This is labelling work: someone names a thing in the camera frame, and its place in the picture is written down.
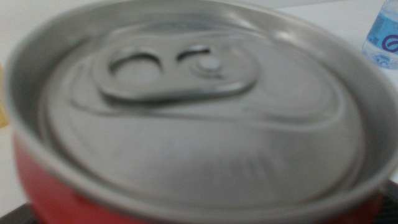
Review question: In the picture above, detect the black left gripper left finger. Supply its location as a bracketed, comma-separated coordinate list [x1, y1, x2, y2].
[0, 202, 40, 224]

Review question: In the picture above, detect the red cola can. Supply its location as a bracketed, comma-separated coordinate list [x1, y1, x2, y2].
[4, 0, 398, 224]

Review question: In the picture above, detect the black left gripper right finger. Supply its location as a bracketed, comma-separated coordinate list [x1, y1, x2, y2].
[377, 179, 398, 224]

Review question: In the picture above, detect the clear water bottle blue cap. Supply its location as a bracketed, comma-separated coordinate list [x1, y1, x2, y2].
[362, 0, 398, 71]

